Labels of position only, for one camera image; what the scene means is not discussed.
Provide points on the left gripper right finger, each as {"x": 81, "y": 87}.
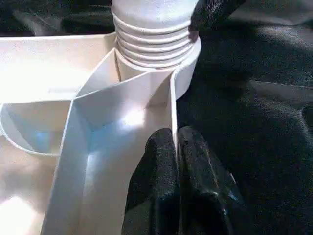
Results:
{"x": 205, "y": 191}

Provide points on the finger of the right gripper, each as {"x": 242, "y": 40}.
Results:
{"x": 212, "y": 12}

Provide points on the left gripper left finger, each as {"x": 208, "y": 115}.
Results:
{"x": 154, "y": 191}

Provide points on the white plastic table leg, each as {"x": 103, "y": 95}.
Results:
{"x": 151, "y": 29}

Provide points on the white plastic table top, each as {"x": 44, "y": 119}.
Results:
{"x": 98, "y": 122}

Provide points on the black work mat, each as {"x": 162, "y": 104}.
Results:
{"x": 254, "y": 127}

